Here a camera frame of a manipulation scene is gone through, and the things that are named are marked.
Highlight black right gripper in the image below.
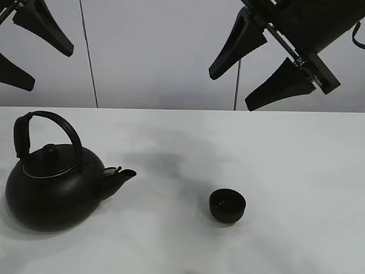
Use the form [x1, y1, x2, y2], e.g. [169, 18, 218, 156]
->
[209, 0, 364, 111]

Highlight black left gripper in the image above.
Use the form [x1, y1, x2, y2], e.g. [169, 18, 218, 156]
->
[0, 0, 74, 91]

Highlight black round teapot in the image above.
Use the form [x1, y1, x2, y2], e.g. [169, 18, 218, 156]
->
[5, 111, 137, 232]

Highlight small black teacup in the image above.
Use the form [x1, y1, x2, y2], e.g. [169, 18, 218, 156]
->
[209, 188, 246, 224]

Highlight black cable loop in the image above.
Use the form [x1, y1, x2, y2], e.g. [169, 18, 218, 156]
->
[352, 22, 365, 48]

